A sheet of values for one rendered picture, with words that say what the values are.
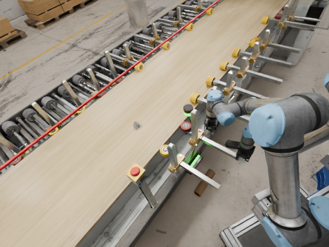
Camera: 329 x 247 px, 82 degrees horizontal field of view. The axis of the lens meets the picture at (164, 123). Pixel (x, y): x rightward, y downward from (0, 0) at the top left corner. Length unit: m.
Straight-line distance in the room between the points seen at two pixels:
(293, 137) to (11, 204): 1.56
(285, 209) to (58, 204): 1.20
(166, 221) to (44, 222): 1.10
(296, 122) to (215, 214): 1.60
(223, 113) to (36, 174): 1.31
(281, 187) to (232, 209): 1.43
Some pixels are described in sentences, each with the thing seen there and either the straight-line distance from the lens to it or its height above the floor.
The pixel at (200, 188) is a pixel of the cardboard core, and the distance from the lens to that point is 2.07.
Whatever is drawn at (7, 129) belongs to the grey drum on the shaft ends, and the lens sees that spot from 2.23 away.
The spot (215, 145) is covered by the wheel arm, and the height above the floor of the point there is 0.86.
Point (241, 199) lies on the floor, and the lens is 2.17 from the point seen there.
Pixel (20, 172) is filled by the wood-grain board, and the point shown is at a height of 0.90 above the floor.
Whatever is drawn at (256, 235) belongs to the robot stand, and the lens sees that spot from 1.90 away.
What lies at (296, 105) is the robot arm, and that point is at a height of 1.62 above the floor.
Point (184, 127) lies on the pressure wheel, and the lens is 1.41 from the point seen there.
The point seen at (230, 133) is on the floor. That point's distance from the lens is 2.53.
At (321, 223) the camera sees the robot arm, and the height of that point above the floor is 1.27.
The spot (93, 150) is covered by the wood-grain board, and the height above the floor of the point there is 0.90.
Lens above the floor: 2.02
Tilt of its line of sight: 51 degrees down
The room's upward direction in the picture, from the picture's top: 11 degrees counter-clockwise
